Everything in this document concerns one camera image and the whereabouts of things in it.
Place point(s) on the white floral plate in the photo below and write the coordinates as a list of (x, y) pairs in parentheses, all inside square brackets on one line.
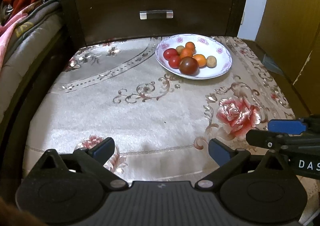
[(223, 63)]

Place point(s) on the dark wooden nightstand drawer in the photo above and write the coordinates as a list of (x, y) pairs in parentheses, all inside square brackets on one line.
[(67, 3)]

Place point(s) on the pink patterned blanket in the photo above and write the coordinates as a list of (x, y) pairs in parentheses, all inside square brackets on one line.
[(10, 31)]

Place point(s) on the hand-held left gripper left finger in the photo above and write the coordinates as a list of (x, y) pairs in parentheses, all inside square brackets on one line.
[(105, 148)]

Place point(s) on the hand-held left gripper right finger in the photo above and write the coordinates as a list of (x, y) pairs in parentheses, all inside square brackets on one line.
[(218, 152)]

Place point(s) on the beige floral tablecloth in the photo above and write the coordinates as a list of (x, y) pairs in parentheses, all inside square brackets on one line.
[(150, 116)]

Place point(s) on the orange tomato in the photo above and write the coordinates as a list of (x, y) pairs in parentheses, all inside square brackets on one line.
[(186, 53), (200, 60), (190, 45)]

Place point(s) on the orange tomato top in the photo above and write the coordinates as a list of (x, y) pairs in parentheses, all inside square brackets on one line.
[(190, 45)]

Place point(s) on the yellowish wooden cabinet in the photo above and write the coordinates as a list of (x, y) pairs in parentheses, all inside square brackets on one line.
[(292, 16)]

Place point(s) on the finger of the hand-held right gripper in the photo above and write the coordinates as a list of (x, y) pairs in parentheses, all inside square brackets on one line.
[(285, 126), (260, 138)]

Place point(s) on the large dark red tomato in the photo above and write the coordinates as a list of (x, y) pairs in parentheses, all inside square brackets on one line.
[(188, 65)]

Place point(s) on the yellowish round fruit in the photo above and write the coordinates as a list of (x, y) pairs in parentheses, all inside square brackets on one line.
[(179, 48), (211, 62)]

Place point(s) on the red cherry tomato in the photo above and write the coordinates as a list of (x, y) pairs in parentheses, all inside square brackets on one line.
[(174, 62), (170, 53)]

